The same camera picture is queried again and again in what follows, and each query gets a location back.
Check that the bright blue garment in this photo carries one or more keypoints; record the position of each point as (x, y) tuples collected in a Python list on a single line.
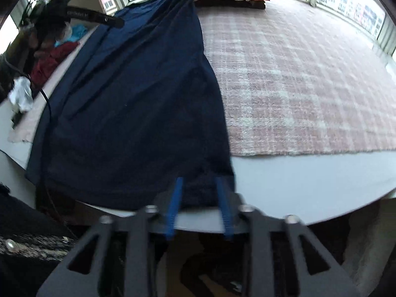
[(74, 34)]

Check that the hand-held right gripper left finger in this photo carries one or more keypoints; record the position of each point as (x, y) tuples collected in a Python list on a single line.
[(174, 207)]

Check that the navy blue t-shirt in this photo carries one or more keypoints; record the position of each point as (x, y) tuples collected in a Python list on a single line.
[(133, 99)]

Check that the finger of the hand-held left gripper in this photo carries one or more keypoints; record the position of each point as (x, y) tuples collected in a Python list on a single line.
[(113, 21)]

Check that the white shirt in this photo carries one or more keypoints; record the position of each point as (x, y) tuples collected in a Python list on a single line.
[(21, 94)]

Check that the dark red garment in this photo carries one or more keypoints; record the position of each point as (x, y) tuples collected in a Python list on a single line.
[(52, 62)]

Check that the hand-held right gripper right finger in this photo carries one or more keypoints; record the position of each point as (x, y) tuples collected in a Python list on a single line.
[(225, 213)]

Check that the person's black embroidered sweater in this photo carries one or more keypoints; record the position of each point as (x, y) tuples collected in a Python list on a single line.
[(27, 216)]

